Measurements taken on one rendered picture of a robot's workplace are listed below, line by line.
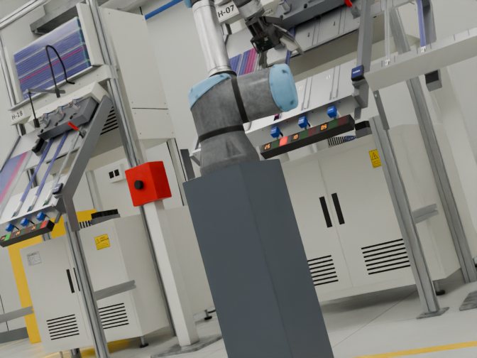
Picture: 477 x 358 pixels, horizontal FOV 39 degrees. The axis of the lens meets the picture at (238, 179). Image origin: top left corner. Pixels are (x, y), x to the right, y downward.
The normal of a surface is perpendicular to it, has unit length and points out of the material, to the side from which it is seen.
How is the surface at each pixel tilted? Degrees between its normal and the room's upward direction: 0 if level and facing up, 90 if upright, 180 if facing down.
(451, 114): 90
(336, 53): 90
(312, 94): 48
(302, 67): 90
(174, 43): 90
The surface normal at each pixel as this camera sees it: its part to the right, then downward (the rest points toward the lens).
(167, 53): -0.54, 0.07
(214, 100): -0.09, -0.10
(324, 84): -0.57, -0.59
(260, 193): 0.79, -0.26
